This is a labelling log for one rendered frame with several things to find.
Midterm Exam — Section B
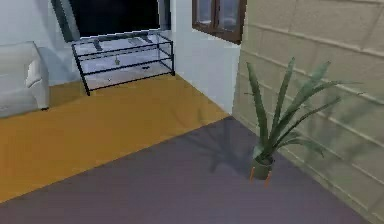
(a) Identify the black flat television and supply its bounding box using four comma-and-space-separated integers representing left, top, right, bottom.
50, 0, 172, 44

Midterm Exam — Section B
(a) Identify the brown framed window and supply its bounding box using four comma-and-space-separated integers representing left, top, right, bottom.
191, 0, 248, 46

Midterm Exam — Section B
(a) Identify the green potted house plant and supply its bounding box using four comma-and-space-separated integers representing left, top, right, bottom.
245, 56, 364, 188

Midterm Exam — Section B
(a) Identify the white sofa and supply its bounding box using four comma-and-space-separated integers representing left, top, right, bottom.
0, 40, 51, 119

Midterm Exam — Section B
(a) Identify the black framed glass television stand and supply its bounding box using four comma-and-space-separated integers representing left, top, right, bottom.
70, 30, 176, 97

